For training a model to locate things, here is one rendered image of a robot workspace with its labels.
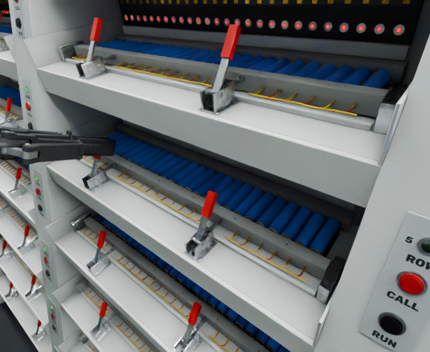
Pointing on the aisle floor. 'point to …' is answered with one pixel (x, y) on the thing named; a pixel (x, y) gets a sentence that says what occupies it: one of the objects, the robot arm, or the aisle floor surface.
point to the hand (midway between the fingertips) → (93, 146)
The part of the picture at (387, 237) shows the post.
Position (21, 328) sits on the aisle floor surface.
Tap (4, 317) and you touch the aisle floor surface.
